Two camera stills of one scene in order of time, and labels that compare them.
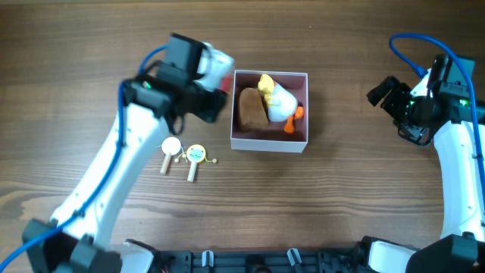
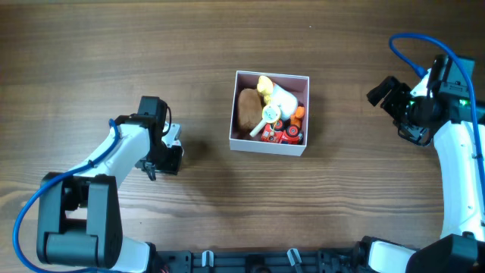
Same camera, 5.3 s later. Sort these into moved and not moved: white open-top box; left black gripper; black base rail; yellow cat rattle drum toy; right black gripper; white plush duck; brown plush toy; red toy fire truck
Moved: left black gripper; red toy fire truck; yellow cat rattle drum toy
Not moved: black base rail; white open-top box; white plush duck; right black gripper; brown plush toy
